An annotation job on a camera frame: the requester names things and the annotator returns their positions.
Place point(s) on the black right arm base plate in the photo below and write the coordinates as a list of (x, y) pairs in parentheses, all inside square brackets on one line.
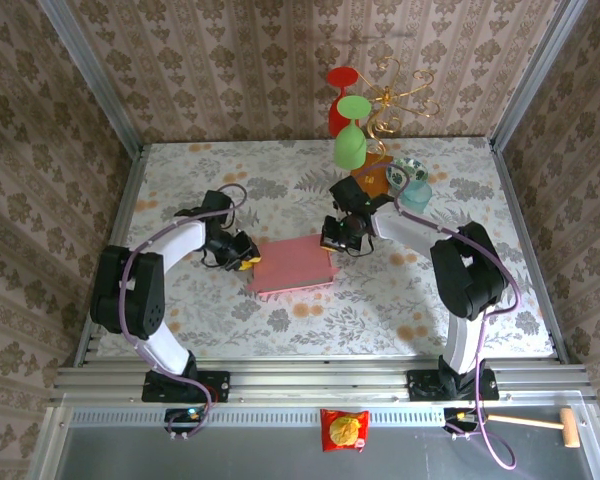
[(420, 385)]

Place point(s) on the red snack packet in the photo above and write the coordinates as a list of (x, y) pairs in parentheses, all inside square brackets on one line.
[(345, 430)]

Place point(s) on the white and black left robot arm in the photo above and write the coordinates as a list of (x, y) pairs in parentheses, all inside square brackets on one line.
[(145, 300)]

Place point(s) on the aluminium frame post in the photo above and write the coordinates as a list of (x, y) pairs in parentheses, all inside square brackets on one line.
[(533, 75), (94, 75)]

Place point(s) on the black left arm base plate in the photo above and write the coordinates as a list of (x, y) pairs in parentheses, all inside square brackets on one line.
[(220, 386)]

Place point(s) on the leaf patterned bowl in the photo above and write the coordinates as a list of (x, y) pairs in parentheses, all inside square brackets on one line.
[(417, 172)]

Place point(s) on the red wine glass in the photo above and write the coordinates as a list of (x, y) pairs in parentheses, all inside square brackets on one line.
[(343, 76)]

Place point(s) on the wooden mallet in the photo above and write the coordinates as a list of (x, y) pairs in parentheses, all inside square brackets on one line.
[(569, 427)]

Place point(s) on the teal plastic cup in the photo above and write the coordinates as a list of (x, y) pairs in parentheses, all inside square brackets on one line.
[(415, 202)]

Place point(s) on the brown wooden rack base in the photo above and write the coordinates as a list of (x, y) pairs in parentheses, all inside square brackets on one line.
[(375, 182)]

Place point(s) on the pink and white paper box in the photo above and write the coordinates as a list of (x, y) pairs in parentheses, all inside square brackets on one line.
[(290, 265)]

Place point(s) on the aluminium table side rail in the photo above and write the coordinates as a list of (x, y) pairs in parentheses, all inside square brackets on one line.
[(125, 200), (514, 200)]

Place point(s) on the grey metal shelf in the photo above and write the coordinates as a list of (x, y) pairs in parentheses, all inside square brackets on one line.
[(255, 455)]

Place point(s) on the green wine glass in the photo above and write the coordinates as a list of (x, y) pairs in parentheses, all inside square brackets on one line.
[(350, 150)]

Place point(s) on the aluminium mounting rail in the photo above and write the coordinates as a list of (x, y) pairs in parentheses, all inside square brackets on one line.
[(320, 385)]

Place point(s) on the floral table cover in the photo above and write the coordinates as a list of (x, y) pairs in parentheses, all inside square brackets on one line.
[(330, 325)]

